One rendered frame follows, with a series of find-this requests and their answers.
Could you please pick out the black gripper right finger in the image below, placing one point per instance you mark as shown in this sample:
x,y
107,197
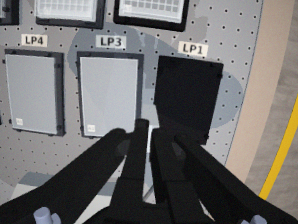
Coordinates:
x,y
227,199

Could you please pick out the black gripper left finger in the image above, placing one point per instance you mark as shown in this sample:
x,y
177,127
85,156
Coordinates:
x,y
65,196

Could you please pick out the white button panel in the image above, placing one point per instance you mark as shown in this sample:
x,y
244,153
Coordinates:
x,y
33,180

